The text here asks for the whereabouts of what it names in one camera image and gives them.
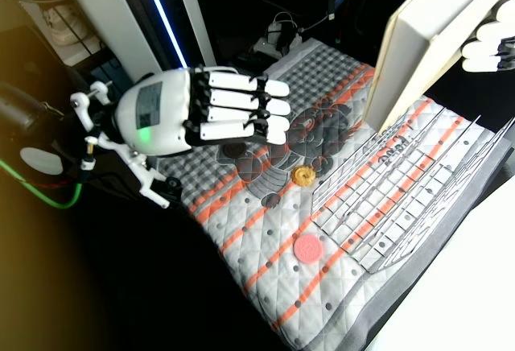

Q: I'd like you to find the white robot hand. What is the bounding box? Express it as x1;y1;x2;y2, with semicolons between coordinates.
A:
113;65;292;157
460;0;515;74

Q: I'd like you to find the beige hardcover book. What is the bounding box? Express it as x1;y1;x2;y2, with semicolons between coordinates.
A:
360;0;511;134

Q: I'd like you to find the brown toy sandwich cookie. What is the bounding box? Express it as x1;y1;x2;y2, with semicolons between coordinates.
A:
223;143;247;159

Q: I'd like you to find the white column with blue light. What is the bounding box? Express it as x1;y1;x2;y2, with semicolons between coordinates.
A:
51;0;217;83

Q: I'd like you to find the white shoe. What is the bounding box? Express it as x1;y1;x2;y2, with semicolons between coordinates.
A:
41;3;97;47

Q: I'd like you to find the yellow toy flower biscuit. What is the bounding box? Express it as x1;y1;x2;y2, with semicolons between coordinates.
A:
290;165;317;188

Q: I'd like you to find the pink toy sandwich cookie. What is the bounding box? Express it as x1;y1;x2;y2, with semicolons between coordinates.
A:
292;233;324;265

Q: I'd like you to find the grey quilt with bear print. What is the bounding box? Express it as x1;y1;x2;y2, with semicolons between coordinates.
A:
159;36;515;351

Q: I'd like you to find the black charger with cables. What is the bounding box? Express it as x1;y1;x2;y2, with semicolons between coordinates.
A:
252;11;303;59

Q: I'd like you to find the white wire rack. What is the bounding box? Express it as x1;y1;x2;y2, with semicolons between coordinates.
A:
311;104;515;275

